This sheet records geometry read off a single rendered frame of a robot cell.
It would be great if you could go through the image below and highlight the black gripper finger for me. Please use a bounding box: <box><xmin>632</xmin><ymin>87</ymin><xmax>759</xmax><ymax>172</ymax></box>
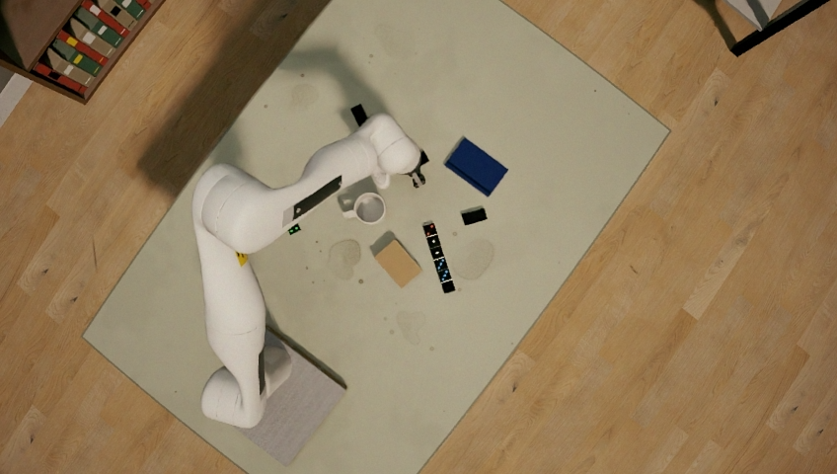
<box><xmin>412</xmin><ymin>166</ymin><xmax>426</xmax><ymax>189</ymax></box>

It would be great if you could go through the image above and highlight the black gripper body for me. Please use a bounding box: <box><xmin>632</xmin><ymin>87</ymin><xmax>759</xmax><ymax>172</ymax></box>
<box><xmin>399</xmin><ymin>150</ymin><xmax>421</xmax><ymax>177</ymax></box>

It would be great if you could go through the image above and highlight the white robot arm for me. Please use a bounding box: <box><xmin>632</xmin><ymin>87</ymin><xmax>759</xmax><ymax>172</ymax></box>
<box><xmin>191</xmin><ymin>113</ymin><xmax>420</xmax><ymax>428</ymax></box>

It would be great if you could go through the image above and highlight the white mug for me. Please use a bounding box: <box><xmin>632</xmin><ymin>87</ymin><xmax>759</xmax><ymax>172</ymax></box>
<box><xmin>342</xmin><ymin>193</ymin><xmax>387</xmax><ymax>225</ymax></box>

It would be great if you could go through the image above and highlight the dark blue rectangular block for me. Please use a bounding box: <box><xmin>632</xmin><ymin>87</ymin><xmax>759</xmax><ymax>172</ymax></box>
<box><xmin>444</xmin><ymin>137</ymin><xmax>508</xmax><ymax>198</ymax></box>

